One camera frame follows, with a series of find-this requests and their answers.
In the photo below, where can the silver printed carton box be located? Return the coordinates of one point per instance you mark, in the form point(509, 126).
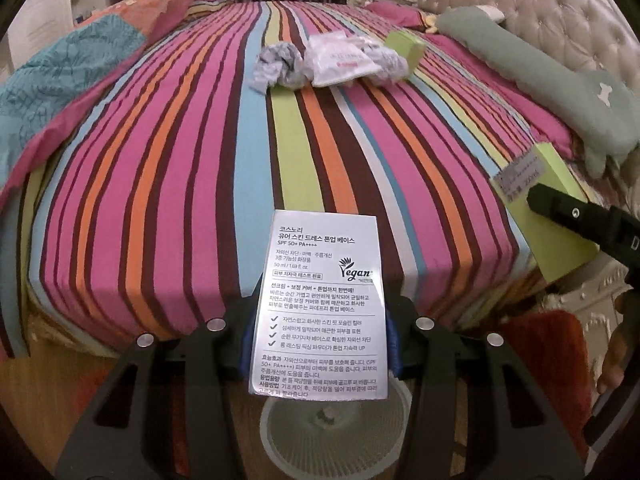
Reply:
point(320, 310)

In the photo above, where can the white ornate bed frame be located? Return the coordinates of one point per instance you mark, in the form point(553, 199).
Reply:
point(585, 295)

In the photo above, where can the green plush pillow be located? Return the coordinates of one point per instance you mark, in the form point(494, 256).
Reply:
point(525, 55)

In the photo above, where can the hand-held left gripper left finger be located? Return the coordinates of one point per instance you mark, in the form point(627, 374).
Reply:
point(245, 347)

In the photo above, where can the white perforated waste bin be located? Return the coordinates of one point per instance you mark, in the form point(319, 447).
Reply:
point(300, 440)

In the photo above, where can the large light green box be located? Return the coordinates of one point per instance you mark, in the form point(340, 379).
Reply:
point(550, 250)

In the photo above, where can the yellow plush toy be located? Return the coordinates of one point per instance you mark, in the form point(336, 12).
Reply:
point(431, 22)

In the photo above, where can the beige tufted headboard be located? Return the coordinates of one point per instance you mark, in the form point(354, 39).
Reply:
point(550, 0)

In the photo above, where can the crumpled grey paper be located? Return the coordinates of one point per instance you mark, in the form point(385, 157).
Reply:
point(275, 67)
point(392, 65)

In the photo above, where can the small pink pillow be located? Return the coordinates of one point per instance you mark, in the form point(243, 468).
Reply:
point(400, 12)

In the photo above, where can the red rug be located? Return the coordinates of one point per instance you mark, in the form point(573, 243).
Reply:
point(540, 355)

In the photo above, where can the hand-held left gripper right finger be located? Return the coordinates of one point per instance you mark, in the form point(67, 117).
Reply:
point(393, 345)

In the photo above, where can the white plastic packet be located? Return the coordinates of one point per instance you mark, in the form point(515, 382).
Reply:
point(335, 62)

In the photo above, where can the white cabinet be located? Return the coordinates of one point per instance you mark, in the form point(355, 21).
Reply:
point(45, 10)

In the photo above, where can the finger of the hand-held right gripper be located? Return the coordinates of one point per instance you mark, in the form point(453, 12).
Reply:
point(565, 210)

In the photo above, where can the small light green box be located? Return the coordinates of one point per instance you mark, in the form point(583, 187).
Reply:
point(407, 47)

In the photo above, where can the orange and teal quilt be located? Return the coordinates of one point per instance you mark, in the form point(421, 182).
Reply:
point(50, 85)

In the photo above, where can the striped bed sheet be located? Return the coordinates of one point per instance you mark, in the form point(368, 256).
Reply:
point(150, 210)

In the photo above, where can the person's right hand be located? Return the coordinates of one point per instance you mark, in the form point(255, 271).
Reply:
point(612, 360)

